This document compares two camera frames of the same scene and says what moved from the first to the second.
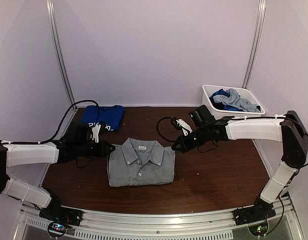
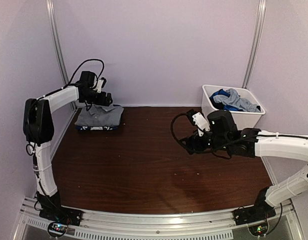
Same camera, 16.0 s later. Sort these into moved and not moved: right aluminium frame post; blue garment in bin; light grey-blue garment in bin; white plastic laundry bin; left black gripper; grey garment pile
Moved: grey garment pile; left black gripper
Not moved: blue garment in bin; right aluminium frame post; white plastic laundry bin; light grey-blue garment in bin
